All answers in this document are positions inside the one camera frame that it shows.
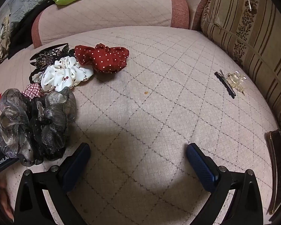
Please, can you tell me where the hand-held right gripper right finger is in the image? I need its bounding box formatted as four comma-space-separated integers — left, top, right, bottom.
186, 142, 264, 225

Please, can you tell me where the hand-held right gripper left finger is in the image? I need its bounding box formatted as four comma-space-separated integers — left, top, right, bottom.
13, 142, 91, 225

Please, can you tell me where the grey organza scrunchie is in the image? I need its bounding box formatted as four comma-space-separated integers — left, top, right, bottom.
0, 86, 77, 165

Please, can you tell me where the black dotted mesh scrunchie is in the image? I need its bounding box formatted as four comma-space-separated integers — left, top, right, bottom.
19, 96, 66, 162

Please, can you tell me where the red checked scrunchie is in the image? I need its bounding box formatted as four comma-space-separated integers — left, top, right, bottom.
22, 83, 44, 99

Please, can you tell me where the white cherry print scrunchie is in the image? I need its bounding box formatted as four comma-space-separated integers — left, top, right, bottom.
41, 56, 94, 93

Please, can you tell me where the black lace hair clip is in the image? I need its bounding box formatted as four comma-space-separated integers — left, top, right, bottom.
29, 43, 75, 69

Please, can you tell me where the red polka dot scrunchie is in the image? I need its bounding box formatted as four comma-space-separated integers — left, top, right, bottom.
74, 43, 130, 74

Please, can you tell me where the person's left hand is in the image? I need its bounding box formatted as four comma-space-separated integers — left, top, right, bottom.
0, 175, 15, 222

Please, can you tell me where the clear hair claw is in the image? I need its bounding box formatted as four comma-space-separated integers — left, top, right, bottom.
227, 70, 248, 95

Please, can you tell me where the floral patterned cloth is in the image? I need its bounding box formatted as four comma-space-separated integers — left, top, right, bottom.
0, 14, 13, 74

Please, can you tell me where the black cloth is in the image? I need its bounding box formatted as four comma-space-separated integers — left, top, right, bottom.
8, 2, 55, 59

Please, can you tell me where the beige striped floral cushion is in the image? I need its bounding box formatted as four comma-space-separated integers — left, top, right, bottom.
200, 0, 281, 134

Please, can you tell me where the pink bolster pillow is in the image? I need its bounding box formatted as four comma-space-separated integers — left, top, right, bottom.
31, 0, 190, 48

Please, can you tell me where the grey quilted blanket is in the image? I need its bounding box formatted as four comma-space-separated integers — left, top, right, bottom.
0, 0, 65, 32

